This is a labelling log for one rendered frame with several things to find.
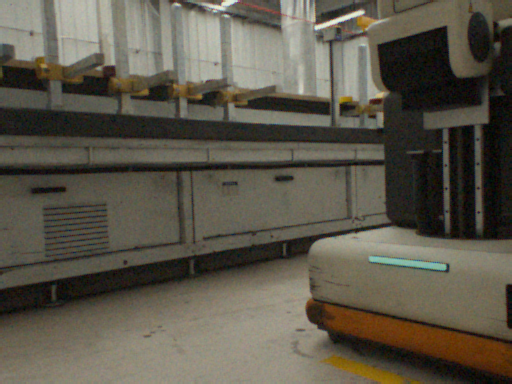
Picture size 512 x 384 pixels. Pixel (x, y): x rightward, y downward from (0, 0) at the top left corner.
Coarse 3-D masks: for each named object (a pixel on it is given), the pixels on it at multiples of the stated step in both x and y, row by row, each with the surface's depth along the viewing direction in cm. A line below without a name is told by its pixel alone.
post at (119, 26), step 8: (112, 0) 177; (120, 0) 177; (112, 8) 177; (120, 8) 177; (112, 16) 178; (120, 16) 177; (120, 24) 177; (120, 32) 177; (120, 40) 177; (120, 48) 177; (120, 56) 177; (120, 64) 177; (128, 64) 179; (120, 72) 177; (128, 72) 179; (120, 96) 178; (128, 96) 179; (120, 104) 178; (128, 104) 179
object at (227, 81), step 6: (222, 78) 180; (228, 78) 178; (204, 84) 188; (210, 84) 185; (216, 84) 183; (222, 84) 180; (228, 84) 178; (192, 90) 194; (198, 90) 191; (204, 90) 188; (210, 90) 188; (168, 96) 207; (168, 102) 209
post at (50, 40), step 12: (48, 0) 160; (48, 12) 160; (48, 24) 160; (48, 36) 160; (48, 48) 160; (48, 60) 160; (48, 84) 162; (60, 84) 163; (48, 96) 162; (60, 96) 163
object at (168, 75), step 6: (162, 72) 164; (168, 72) 161; (174, 72) 163; (144, 78) 173; (150, 78) 170; (156, 78) 167; (162, 78) 164; (168, 78) 161; (174, 78) 163; (132, 84) 179; (138, 84) 176; (144, 84) 173; (150, 84) 170; (156, 84) 170; (108, 90) 193; (138, 90) 179; (108, 96) 193; (114, 96) 191
